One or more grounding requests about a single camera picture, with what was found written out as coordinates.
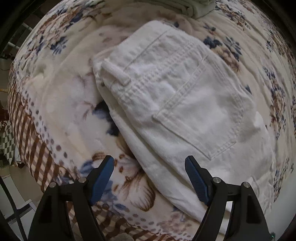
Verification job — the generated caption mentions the white pants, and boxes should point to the white pants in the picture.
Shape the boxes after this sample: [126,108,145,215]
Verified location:
[92,21,275,220]

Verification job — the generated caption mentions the checkered black white cloth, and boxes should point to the checkered black white cloth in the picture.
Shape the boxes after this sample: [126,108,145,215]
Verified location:
[3,121,15,165]

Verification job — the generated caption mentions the pale green folded clothes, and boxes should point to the pale green folded clothes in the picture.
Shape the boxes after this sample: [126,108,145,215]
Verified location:
[138,0,216,19]

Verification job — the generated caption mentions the black cable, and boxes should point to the black cable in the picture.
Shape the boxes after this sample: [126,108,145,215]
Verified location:
[0,176,28,241]

